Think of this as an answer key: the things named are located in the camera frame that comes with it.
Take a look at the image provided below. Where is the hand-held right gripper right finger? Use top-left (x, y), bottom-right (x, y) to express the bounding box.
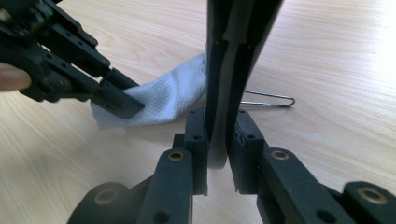
top-left (228, 108), bottom-right (356, 224)

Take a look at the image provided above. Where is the metal wire tray stand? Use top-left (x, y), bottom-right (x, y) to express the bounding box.
top-left (241, 90), bottom-right (296, 108)

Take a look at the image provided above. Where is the grey cloth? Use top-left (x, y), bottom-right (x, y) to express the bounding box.
top-left (90, 52), bottom-right (208, 130)

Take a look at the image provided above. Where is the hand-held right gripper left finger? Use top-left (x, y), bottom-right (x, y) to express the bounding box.
top-left (136, 106), bottom-right (209, 224)

